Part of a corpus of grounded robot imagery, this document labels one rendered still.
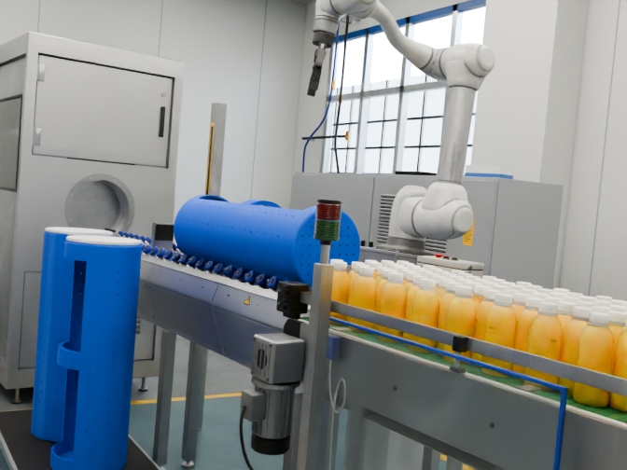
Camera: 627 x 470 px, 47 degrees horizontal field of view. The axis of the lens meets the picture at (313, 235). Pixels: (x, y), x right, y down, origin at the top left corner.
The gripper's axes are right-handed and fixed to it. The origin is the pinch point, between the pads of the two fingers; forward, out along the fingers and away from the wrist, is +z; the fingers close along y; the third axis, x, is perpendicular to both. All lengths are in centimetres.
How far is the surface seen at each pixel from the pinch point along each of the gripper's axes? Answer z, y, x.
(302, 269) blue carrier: 63, -33, -7
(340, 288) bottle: 65, -59, -17
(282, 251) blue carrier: 59, -30, 0
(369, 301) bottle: 66, -69, -24
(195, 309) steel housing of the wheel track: 90, 22, 27
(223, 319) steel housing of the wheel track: 89, 3, 15
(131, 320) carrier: 98, 14, 49
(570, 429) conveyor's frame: 77, -131, -57
